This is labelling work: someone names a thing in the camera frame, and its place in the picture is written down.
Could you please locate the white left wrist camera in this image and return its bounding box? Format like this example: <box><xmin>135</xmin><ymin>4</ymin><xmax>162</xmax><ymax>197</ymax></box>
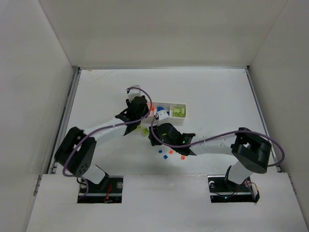
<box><xmin>127</xmin><ymin>85</ymin><xmax>141</xmax><ymax>102</ymax></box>

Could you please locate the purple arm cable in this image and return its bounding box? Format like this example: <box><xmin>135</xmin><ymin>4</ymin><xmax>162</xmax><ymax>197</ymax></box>
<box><xmin>151</xmin><ymin>114</ymin><xmax>285</xmax><ymax>167</ymax></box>
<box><xmin>62</xmin><ymin>87</ymin><xmax>153</xmax><ymax>198</ymax></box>

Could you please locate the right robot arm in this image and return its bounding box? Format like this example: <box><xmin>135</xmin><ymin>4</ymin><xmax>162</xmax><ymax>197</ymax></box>
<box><xmin>149</xmin><ymin>123</ymin><xmax>272</xmax><ymax>185</ymax></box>

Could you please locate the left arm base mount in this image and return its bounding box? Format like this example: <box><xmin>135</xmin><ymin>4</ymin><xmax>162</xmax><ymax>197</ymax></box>
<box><xmin>77</xmin><ymin>176</ymin><xmax>124</xmax><ymax>204</ymax></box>

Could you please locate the green 2x2 lego brick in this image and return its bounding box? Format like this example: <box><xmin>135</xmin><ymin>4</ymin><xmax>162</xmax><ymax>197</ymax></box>
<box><xmin>142</xmin><ymin>128</ymin><xmax>149</xmax><ymax>136</ymax></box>

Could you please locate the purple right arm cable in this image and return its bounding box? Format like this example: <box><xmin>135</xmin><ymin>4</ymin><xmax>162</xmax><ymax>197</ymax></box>
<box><xmin>151</xmin><ymin>114</ymin><xmax>285</xmax><ymax>167</ymax></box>

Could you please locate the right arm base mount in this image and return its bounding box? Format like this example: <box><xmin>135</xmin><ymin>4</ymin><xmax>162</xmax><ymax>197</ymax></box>
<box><xmin>208</xmin><ymin>175</ymin><xmax>260</xmax><ymax>203</ymax></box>

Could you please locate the white three-compartment tray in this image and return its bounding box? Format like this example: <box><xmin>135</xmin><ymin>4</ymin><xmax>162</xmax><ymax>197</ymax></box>
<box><xmin>142</xmin><ymin>101</ymin><xmax>187</xmax><ymax>125</ymax></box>

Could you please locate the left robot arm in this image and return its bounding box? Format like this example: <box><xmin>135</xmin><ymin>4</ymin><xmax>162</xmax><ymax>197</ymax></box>
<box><xmin>55</xmin><ymin>96</ymin><xmax>149</xmax><ymax>186</ymax></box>

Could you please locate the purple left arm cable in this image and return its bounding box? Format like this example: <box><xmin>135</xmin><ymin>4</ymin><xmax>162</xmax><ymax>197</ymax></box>
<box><xmin>62</xmin><ymin>87</ymin><xmax>153</xmax><ymax>198</ymax></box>

